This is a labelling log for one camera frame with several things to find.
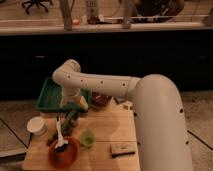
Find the small green cup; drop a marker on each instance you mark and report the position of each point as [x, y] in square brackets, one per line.
[87, 139]

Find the grey metal post left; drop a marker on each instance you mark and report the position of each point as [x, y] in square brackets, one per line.
[65, 10]

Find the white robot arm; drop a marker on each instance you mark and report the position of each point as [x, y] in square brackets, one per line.
[159, 116]

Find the orange plastic bowl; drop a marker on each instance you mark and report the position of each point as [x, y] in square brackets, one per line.
[63, 160]

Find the white plastic spatula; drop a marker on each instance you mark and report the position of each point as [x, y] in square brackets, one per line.
[60, 141]

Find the green plastic tray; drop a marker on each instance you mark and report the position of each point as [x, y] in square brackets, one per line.
[50, 98]

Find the dark red bowl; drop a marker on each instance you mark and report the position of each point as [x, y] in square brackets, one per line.
[100, 100]

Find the white and yellow gripper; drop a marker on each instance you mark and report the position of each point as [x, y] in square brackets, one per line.
[72, 95]

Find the white cup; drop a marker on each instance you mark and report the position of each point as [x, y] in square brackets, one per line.
[36, 126]

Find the black office chair base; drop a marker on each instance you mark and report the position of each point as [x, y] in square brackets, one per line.
[29, 3]

